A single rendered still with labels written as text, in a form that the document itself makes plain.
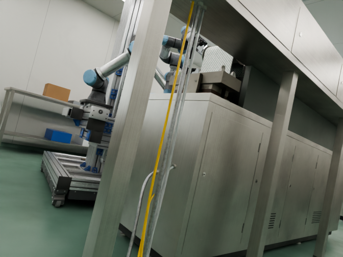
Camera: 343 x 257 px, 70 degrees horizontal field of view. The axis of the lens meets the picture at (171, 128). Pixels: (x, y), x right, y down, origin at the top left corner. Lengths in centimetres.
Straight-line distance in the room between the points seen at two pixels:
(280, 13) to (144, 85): 77
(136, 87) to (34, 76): 414
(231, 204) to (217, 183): 20
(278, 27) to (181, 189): 84
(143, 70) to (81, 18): 453
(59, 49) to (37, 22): 52
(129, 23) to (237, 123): 155
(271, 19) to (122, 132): 80
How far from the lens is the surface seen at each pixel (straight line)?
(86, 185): 200
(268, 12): 118
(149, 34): 74
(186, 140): 120
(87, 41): 514
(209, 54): 166
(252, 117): 147
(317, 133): 240
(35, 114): 478
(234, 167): 138
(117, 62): 196
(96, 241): 74
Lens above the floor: 63
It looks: 3 degrees up
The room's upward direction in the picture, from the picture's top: 13 degrees clockwise
